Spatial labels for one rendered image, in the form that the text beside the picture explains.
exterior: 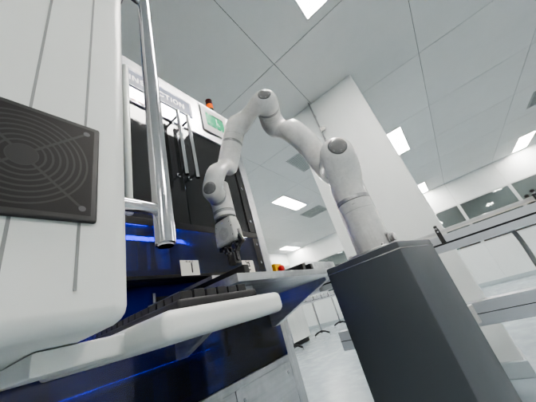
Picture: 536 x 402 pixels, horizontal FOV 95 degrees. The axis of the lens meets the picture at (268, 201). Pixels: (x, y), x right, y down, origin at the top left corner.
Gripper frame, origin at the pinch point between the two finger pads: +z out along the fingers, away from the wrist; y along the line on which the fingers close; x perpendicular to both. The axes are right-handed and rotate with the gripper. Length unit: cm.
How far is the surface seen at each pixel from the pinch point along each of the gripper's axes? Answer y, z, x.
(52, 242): 35, 12, -60
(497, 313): 63, 53, 121
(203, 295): 32, 18, -42
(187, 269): -19.1, -2.9, -6.1
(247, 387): -19.9, 41.6, 13.5
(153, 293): -27.0, 3.2, -15.5
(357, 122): 49, -134, 180
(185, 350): -14.4, 23.5, -14.1
